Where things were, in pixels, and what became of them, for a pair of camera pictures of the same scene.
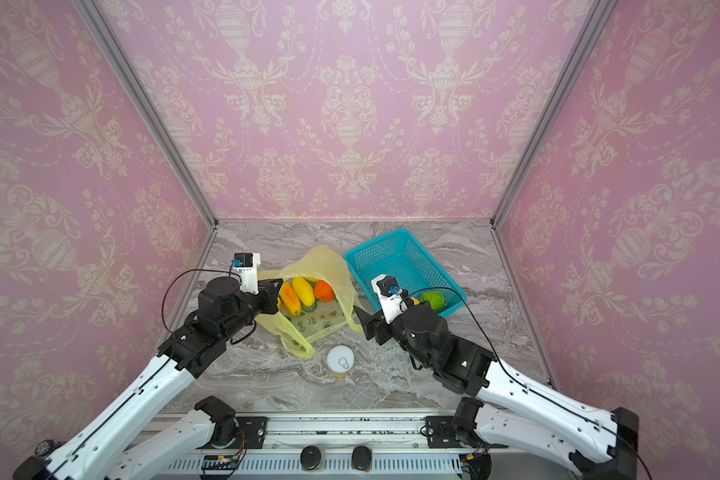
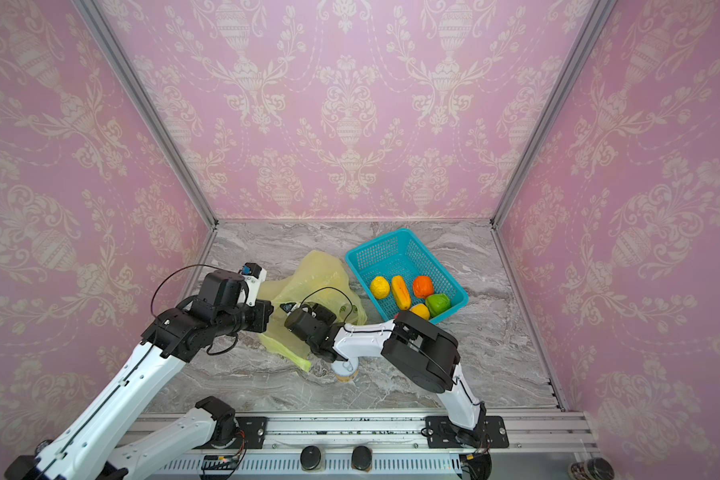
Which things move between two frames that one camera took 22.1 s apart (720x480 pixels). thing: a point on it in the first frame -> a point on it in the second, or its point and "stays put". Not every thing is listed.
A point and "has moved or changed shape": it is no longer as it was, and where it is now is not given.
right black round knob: [361, 457] stays put
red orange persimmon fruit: [324, 291] -> [423, 286]
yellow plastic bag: [319, 263] has moved or changed shape
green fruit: [436, 299] stays put
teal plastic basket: [400, 255] stays put
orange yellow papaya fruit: [289, 299] has moved or changed shape
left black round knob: [310, 457] stays put
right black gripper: [377, 327] -> [297, 325]
